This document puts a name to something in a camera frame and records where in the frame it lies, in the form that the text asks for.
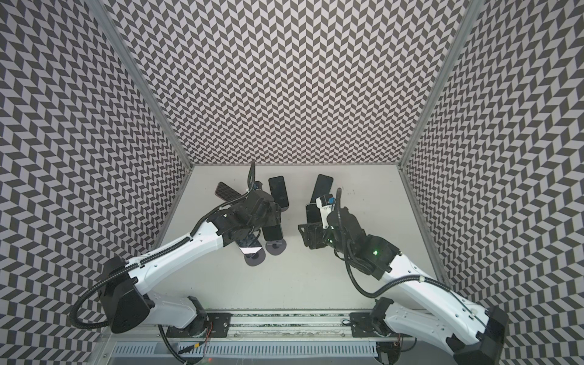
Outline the black phone stand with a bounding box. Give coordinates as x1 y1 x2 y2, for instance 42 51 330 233
262 224 284 242

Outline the purple phone stand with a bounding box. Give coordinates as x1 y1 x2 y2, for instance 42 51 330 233
236 234 263 257

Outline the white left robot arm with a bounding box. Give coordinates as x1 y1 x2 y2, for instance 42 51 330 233
98 190 281 334

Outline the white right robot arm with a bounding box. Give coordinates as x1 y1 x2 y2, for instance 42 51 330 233
298 205 509 364

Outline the black phone on black stand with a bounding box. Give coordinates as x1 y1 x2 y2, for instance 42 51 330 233
305 203 322 224

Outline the black phone back centre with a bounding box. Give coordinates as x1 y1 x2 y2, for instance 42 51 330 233
269 176 290 211

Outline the phone reflecting pattern far left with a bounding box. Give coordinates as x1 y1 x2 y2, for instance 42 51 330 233
214 182 243 202

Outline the grey stand front right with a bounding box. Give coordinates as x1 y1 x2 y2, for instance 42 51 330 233
265 239 287 256

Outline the grey stand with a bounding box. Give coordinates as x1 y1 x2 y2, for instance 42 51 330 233
265 239 287 256
244 249 266 267

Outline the black phone back right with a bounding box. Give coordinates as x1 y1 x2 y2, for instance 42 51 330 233
310 174 334 204

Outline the grey stand front left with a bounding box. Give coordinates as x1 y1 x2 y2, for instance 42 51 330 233
244 249 266 267

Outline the white ventilation grille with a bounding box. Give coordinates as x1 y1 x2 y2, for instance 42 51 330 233
112 342 378 359

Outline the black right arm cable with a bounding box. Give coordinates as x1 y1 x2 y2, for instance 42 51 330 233
334 188 453 300

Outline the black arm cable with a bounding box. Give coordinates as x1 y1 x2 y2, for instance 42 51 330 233
68 160 257 330
334 188 453 300

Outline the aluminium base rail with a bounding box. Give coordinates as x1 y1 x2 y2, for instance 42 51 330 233
163 309 412 341

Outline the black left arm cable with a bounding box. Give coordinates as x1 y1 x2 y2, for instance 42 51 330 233
68 160 257 330

